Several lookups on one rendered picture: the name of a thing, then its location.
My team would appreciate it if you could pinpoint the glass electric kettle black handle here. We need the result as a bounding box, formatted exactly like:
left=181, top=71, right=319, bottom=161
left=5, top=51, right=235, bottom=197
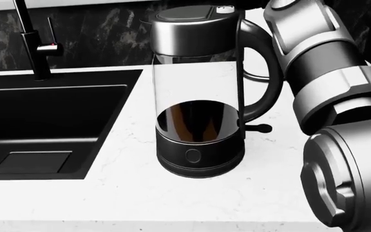
left=139, top=5, right=284, bottom=179

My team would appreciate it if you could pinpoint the black kitchen sink basin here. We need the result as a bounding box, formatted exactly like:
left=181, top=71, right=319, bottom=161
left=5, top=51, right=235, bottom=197
left=0, top=69, right=144, bottom=181

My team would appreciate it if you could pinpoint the black kitchen faucet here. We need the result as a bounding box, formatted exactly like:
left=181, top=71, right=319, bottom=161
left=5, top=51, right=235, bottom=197
left=12, top=0, right=64, bottom=81

